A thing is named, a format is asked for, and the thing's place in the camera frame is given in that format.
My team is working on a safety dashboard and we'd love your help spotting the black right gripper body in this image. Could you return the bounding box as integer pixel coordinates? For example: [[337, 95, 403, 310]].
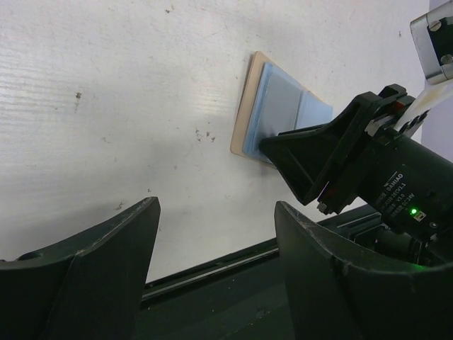
[[318, 84, 452, 242]]

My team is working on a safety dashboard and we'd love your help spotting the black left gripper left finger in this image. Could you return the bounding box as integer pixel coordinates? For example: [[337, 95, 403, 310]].
[[1, 197, 161, 339]]

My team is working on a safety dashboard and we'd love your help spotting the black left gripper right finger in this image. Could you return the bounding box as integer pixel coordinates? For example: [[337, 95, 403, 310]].
[[274, 201, 452, 339]]

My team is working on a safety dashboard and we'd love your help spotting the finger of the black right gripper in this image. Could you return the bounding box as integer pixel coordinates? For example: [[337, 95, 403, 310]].
[[259, 92, 375, 205]]

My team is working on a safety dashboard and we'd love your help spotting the beige leather card holder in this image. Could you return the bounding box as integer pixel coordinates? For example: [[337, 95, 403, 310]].
[[230, 51, 333, 167]]

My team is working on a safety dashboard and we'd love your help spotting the grey credit card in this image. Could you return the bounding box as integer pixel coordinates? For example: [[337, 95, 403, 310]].
[[257, 72, 302, 140]]

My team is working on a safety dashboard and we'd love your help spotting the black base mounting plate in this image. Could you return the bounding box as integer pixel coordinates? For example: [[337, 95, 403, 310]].
[[134, 203, 390, 340]]

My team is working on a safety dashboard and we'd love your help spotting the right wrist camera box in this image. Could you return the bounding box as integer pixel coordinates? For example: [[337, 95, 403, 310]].
[[394, 1, 452, 133]]

